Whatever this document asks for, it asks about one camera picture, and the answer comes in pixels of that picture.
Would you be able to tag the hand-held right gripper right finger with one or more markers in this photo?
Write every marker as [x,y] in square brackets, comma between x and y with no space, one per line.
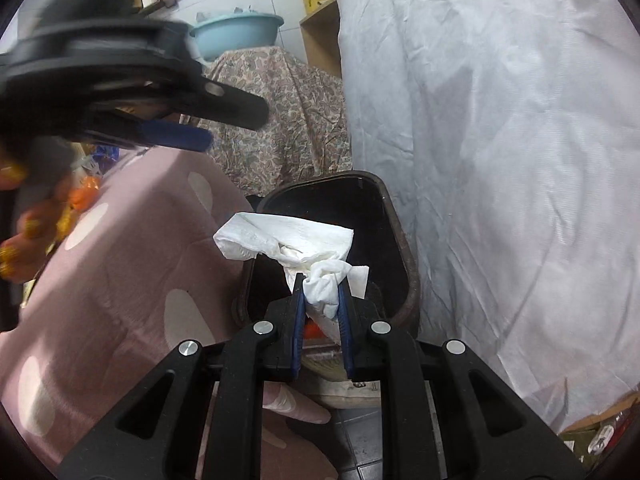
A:
[345,332]

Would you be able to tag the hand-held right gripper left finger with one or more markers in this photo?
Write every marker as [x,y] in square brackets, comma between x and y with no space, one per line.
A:
[298,310]

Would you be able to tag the wooden cabinet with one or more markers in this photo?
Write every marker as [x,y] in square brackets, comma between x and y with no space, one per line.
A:
[320,35]

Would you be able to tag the small blue wrapper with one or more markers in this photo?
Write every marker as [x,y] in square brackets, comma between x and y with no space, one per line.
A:
[107,152]

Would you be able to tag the white cloth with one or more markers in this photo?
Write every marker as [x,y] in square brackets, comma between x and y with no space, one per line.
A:
[500,160]

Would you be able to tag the white tissue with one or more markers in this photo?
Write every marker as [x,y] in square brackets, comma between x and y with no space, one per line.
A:
[320,290]

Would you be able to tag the dark trash bin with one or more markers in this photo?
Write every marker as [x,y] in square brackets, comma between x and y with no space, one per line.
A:
[372,220]

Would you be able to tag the pink dotted tablecloth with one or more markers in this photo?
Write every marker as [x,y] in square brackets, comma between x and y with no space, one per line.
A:
[125,285]

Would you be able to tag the light blue plastic basin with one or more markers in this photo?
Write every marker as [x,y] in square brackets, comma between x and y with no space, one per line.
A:
[235,35]

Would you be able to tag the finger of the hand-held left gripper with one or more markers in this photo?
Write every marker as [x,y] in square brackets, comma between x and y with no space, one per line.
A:
[225,102]
[170,135]

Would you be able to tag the cardboard box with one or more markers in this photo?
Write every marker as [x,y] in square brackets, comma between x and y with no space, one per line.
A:
[595,435]

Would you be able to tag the floral cloth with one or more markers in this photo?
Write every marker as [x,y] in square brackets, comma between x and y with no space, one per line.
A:
[280,110]

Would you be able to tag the person's left forearm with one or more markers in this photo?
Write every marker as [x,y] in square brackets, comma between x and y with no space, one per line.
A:
[42,170]

